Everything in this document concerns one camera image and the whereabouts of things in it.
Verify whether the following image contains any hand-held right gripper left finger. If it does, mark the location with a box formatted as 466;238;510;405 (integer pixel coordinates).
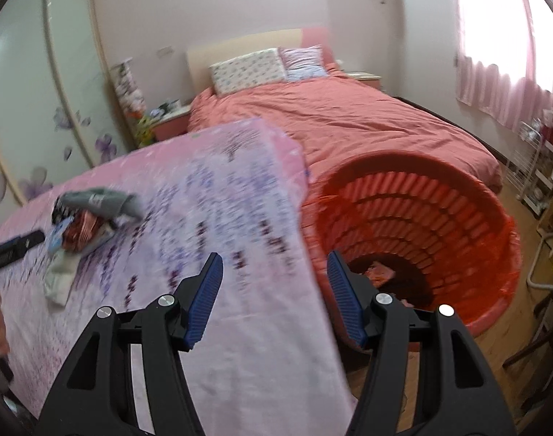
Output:
35;252;225;436

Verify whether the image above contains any flower print sliding wardrobe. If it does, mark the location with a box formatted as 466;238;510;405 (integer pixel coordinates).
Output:
0;0;136;237

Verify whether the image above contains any pink nightstand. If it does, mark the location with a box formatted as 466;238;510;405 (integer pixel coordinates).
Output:
346;71;382;92
151;104;193;142

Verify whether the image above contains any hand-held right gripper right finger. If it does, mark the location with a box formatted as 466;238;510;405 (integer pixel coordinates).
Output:
326;250;518;436

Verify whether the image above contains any bed with salmon cover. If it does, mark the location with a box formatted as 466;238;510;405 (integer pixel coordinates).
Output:
187;67;504;194

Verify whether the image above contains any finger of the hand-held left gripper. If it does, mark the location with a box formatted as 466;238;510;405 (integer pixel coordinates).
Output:
0;230;46;274

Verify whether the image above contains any grey cloth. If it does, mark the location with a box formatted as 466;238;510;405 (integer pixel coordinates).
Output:
59;186;144;230

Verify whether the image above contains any beige pink headboard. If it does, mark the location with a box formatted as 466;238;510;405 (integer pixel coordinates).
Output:
186;27;336;96

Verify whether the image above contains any red white snack wrapper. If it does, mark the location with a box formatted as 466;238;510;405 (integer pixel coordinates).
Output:
62;213;116;251

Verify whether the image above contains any white metal tube frame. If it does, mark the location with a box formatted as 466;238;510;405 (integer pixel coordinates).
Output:
526;231;553;289

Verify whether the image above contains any floral print pillow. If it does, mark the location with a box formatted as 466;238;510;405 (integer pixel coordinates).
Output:
209;48;287;97

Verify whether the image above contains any dark wooden chair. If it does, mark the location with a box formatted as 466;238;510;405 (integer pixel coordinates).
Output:
504;282;553;419

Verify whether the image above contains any green plush toy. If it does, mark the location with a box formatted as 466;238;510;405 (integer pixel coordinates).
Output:
135;113;156;146

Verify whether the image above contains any orange plastic laundry basket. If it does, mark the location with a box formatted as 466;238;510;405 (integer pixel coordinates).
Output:
301;152;525;339

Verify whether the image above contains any pink floral tablecloth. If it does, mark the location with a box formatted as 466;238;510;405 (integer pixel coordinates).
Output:
0;117;356;436

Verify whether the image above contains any light blue packet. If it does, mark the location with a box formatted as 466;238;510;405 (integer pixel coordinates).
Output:
46;219;72;255

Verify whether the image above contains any white wire rack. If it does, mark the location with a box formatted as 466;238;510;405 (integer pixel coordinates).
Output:
517;120;547;205

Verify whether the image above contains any pink striped pillow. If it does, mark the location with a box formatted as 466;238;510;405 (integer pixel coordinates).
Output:
278;44;328;82

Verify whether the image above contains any pink curtain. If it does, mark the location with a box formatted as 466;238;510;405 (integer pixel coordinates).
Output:
519;0;553;132
453;0;534;119

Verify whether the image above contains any pale green paper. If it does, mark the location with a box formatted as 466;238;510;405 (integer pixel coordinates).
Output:
44;250;83;306

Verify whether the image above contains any clear tube of plush toys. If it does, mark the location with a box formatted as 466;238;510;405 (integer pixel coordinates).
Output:
112;58;146;116

